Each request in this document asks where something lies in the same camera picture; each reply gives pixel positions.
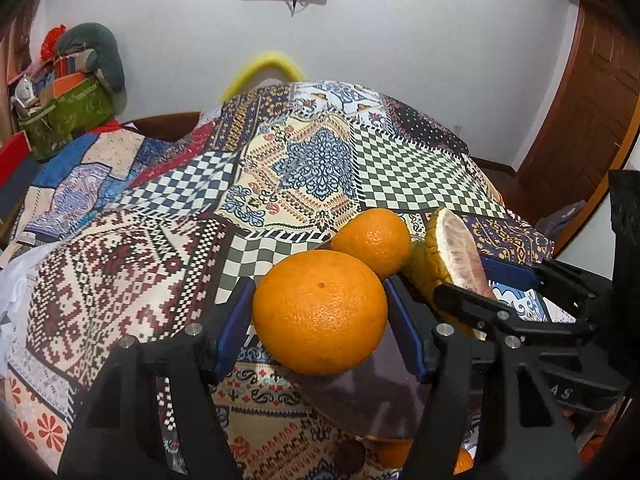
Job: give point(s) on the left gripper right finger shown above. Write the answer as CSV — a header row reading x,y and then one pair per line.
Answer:
x,y
522,431

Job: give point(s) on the green storage bag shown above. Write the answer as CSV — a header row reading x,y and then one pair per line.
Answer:
x,y
75,112

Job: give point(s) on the large orange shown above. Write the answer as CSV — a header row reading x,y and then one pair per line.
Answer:
x,y
320,313
378,238

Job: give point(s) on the grey plush toy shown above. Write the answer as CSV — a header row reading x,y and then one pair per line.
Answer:
x,y
94,50

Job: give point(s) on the striped red gold curtain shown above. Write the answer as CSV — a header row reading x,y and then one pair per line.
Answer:
x,y
15,58

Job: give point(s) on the dark brown chestnut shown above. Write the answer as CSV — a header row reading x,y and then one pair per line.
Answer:
x,y
350,457

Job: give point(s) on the red decoration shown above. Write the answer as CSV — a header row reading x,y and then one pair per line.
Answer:
x,y
48,43

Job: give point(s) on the small tangerine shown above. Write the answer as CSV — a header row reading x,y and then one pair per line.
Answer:
x,y
464,461

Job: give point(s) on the wooden door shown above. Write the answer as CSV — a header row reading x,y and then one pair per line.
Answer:
x,y
589,118

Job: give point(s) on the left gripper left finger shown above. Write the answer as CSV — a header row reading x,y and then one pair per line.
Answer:
x,y
116,433

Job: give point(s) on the patchwork patterned bedspread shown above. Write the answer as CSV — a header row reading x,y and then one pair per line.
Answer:
x,y
121,234

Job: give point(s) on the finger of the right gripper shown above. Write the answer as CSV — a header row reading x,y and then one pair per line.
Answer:
x,y
471,309
567,286

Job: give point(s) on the purple plate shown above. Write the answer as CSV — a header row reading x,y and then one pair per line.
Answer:
x,y
379,399

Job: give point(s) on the red box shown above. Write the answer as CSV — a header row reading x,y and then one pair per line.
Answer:
x,y
12,153

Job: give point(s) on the pomelo wedge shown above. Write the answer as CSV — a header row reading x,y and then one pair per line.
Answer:
x,y
447,254

